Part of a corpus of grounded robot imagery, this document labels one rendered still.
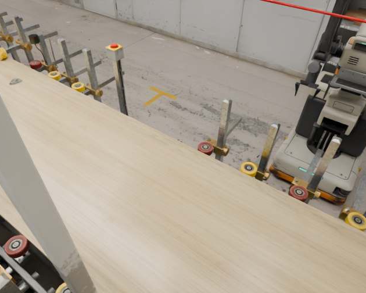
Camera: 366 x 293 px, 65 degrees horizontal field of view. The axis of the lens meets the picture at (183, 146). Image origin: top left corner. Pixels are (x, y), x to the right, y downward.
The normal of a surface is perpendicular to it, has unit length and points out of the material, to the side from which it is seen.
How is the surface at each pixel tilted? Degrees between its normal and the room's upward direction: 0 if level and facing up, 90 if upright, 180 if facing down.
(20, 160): 90
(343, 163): 0
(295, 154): 0
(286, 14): 90
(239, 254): 0
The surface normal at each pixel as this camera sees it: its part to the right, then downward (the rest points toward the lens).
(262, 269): 0.02, -0.73
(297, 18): -0.58, 0.55
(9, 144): 0.82, 0.40
